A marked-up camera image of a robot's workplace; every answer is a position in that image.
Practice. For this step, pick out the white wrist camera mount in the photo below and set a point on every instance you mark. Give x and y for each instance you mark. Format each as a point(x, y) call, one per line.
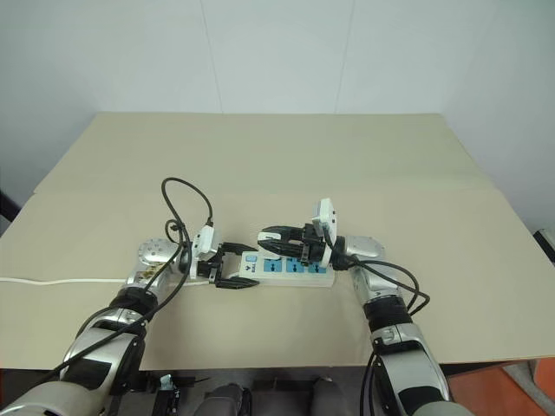
point(324, 214)
point(207, 242)

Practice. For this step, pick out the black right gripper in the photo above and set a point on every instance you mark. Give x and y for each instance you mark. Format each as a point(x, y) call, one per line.
point(313, 249)

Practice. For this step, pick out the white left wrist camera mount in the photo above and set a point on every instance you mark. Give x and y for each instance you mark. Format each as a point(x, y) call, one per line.
point(207, 242)

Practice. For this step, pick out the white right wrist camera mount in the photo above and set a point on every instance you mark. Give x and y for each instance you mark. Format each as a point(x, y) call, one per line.
point(324, 214)

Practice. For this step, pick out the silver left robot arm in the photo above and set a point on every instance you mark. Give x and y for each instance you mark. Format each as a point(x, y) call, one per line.
point(108, 346)

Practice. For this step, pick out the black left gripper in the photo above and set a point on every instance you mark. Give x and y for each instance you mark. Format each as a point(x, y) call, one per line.
point(207, 271)

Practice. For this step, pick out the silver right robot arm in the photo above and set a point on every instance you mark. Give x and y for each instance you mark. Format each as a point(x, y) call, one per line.
point(407, 346)

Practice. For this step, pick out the white power strip blue sockets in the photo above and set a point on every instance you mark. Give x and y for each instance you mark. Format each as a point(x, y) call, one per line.
point(288, 271)

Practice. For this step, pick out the black bracket with tape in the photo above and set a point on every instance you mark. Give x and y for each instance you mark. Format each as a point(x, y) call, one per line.
point(168, 392)

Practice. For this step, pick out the dark object at wall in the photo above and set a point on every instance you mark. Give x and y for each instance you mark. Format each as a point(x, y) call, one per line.
point(7, 204)

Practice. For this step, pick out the dark grey rounded shape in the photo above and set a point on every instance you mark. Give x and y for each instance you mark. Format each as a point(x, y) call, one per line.
point(226, 399)
point(325, 396)

